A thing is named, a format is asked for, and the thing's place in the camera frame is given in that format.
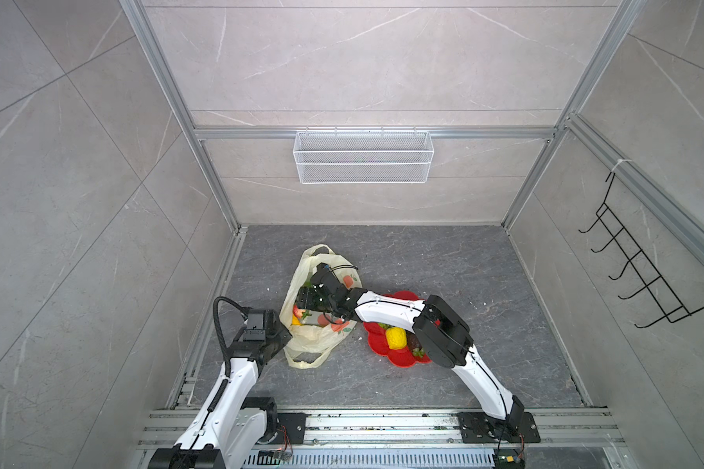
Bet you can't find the red fake apple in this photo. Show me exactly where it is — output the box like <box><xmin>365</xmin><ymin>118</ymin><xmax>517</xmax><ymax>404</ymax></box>
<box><xmin>293</xmin><ymin>305</ymin><xmax>306</xmax><ymax>320</ymax></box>

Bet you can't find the cream plastic shopping bag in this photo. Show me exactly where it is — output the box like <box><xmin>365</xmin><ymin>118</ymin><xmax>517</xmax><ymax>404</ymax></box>
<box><xmin>280</xmin><ymin>244</ymin><xmax>363</xmax><ymax>369</ymax></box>

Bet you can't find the red flower-shaped plastic bowl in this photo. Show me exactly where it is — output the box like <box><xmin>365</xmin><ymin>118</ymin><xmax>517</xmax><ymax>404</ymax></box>
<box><xmin>358</xmin><ymin>291</ymin><xmax>431</xmax><ymax>369</ymax></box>

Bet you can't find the yellow fake lemon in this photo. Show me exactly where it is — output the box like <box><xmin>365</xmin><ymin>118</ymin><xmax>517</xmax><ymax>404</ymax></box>
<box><xmin>385</xmin><ymin>326</ymin><xmax>408</xmax><ymax>351</ymax></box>

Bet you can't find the dark brown fake fruit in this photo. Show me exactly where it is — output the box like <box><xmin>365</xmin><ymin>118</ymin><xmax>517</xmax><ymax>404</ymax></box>
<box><xmin>407</xmin><ymin>333</ymin><xmax>426</xmax><ymax>362</ymax></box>

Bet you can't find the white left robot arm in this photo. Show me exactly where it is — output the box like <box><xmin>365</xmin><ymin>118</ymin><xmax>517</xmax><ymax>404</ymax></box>
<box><xmin>148</xmin><ymin>308</ymin><xmax>291</xmax><ymax>468</ymax></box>

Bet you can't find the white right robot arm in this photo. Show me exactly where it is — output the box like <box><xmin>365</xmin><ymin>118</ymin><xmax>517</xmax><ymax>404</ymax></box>
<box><xmin>297</xmin><ymin>263</ymin><xmax>524</xmax><ymax>438</ymax></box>

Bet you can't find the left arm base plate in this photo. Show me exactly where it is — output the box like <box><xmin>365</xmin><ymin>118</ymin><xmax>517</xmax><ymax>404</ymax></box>
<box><xmin>270</xmin><ymin>412</ymin><xmax>308</xmax><ymax>446</ymax></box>

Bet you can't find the white wire mesh basket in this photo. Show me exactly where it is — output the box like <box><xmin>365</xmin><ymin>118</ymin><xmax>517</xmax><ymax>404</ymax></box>
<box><xmin>293</xmin><ymin>130</ymin><xmax>435</xmax><ymax>185</ymax></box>

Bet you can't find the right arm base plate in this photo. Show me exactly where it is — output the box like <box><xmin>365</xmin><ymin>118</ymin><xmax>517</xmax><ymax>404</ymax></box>
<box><xmin>457</xmin><ymin>412</ymin><xmax>541</xmax><ymax>444</ymax></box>

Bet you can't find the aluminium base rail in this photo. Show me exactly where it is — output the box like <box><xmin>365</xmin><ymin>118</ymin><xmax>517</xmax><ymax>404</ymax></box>
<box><xmin>134</xmin><ymin>408</ymin><xmax>629</xmax><ymax>469</ymax></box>

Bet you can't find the black wire hook rack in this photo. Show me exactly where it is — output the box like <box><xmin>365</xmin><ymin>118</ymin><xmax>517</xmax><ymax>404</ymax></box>
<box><xmin>578</xmin><ymin>171</ymin><xmax>704</xmax><ymax>329</ymax></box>

